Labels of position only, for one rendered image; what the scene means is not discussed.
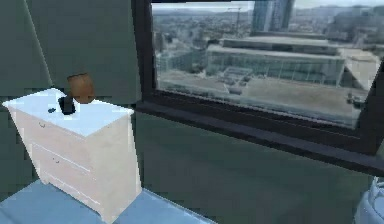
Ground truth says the dark framed window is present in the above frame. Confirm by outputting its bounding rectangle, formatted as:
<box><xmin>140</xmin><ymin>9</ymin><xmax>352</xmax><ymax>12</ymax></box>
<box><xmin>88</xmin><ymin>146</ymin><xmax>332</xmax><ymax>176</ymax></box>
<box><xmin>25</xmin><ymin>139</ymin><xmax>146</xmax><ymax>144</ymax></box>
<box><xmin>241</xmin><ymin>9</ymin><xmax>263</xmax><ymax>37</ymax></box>
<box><xmin>131</xmin><ymin>0</ymin><xmax>384</xmax><ymax>178</ymax></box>

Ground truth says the white chest of drawers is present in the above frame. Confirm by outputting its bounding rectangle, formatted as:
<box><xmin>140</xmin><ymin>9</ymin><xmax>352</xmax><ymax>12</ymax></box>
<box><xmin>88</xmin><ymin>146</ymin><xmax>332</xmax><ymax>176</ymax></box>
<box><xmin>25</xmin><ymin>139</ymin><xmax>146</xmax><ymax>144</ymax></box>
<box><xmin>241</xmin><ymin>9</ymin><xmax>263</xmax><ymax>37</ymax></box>
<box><xmin>1</xmin><ymin>87</ymin><xmax>143</xmax><ymax>224</ymax></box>

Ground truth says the brown shade table lamp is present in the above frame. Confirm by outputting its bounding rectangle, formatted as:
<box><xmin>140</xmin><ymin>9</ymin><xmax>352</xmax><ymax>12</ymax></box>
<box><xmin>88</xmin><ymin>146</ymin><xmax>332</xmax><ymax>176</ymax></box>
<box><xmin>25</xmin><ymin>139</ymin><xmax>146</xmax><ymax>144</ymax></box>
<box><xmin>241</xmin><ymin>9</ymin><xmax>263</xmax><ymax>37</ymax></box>
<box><xmin>57</xmin><ymin>72</ymin><xmax>97</xmax><ymax>116</ymax></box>

